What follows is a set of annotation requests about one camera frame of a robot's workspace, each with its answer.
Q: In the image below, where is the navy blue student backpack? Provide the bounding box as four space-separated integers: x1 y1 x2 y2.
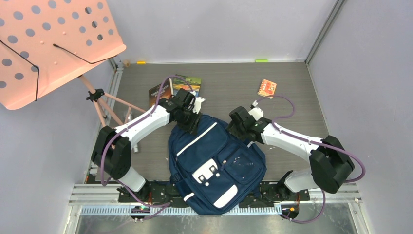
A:
168 115 267 215

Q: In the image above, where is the dark Three Days book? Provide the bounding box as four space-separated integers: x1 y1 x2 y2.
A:
149 80 173 107

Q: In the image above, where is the pink perforated music stand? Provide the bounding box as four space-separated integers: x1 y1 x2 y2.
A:
0 0 126 110

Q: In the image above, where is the green tape marker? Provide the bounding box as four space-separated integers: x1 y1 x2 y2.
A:
255 59 268 63

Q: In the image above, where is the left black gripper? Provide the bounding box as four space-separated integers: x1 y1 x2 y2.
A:
177 107 202 136

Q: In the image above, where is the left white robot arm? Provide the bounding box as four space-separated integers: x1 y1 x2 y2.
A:
91 88 205 202

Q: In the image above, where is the blue Animal Farm book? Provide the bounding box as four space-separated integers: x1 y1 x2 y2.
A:
171 74 202 97

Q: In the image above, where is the black mounting base plate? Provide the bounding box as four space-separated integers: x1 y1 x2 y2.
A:
134 181 310 208

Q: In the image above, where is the aluminium frame rail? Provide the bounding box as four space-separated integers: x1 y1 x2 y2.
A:
68 180 362 216

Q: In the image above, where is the orange small notebook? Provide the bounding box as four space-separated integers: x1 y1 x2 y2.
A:
257 79 277 99

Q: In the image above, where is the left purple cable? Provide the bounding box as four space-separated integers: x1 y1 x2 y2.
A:
99 75 194 209

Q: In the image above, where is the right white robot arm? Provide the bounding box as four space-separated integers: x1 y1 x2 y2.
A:
227 106 355 200

